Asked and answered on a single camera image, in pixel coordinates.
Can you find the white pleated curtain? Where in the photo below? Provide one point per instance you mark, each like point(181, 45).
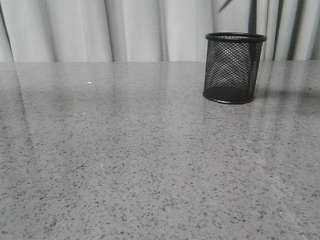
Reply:
point(151, 30)

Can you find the grey orange handled scissors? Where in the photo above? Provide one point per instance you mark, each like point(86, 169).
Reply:
point(224, 5)

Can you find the black mesh pen bucket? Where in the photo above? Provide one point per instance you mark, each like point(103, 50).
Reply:
point(232, 64)

